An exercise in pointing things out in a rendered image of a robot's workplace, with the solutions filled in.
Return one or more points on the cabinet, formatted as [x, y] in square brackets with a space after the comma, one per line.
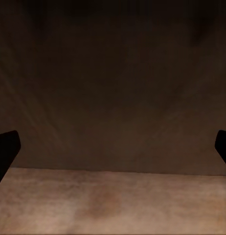
[115, 85]

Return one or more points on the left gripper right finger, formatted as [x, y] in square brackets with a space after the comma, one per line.
[220, 144]

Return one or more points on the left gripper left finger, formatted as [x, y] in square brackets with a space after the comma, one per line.
[9, 148]

